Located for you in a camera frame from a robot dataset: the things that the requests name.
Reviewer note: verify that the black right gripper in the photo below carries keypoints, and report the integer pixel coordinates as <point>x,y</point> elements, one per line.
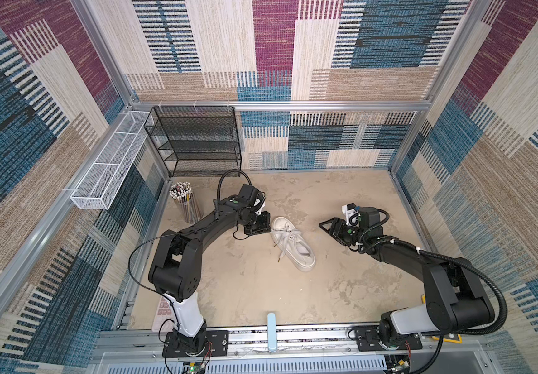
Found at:
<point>337,234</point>

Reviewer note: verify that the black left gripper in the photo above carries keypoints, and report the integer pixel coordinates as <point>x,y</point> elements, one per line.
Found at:
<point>264,225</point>

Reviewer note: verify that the white canvas sneaker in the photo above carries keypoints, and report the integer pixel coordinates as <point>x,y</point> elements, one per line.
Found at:
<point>310,260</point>

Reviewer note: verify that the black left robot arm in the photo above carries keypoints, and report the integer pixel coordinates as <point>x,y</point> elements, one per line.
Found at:
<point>176,268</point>

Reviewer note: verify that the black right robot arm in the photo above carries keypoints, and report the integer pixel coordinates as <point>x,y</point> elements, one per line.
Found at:
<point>458,297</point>

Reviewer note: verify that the clear tube of coloured pencils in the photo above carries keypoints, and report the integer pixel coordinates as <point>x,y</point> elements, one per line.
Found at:
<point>183,196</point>

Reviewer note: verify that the pink white flat device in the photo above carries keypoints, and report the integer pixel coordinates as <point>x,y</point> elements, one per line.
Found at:
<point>164,320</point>

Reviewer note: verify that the yellow calculator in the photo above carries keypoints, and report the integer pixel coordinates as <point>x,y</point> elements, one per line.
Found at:
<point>453,338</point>

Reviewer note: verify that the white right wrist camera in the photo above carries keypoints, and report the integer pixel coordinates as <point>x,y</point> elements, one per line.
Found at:
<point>351,212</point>

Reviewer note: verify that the black wire mesh shelf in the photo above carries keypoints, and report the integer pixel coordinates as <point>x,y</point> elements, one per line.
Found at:
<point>195,141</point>

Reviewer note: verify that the light blue handle bar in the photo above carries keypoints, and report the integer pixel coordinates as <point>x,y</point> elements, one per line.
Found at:
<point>272,333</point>

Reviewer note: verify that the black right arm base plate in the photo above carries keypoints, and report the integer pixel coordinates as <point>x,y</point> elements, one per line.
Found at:
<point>375,338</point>

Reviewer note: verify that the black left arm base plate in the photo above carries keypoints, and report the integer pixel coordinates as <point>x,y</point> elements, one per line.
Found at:
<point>177,345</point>

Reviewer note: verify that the white wire mesh basket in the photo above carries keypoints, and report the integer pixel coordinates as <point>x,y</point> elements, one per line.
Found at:
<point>103,179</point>

